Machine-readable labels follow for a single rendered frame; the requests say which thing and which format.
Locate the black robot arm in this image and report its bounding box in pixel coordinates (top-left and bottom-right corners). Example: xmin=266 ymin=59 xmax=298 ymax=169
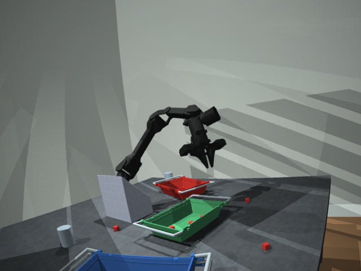
xmin=115 ymin=105 xmax=221 ymax=182

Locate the grey cylinder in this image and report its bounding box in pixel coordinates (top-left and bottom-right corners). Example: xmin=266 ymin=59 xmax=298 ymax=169
xmin=164 ymin=172 xmax=173 ymax=179
xmin=57 ymin=225 xmax=76 ymax=248

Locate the green plastic tray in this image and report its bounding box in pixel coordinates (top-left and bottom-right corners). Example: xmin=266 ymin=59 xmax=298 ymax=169
xmin=139 ymin=198 xmax=230 ymax=242

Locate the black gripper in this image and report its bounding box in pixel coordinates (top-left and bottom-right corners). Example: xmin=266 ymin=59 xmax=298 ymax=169
xmin=179 ymin=128 xmax=226 ymax=169

